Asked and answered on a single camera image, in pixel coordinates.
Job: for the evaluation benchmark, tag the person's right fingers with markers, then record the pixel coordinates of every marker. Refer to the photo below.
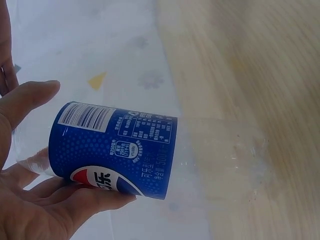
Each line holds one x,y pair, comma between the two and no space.
8,77

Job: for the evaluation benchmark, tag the person's right hand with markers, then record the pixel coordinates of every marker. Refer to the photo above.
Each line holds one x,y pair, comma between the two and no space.
5,45

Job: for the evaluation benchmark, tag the person's left hand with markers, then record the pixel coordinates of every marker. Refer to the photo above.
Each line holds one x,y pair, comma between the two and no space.
17,215

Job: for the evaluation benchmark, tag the clear plastic bottle blue label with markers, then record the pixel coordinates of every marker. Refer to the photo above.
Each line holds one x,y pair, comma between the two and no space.
112,147

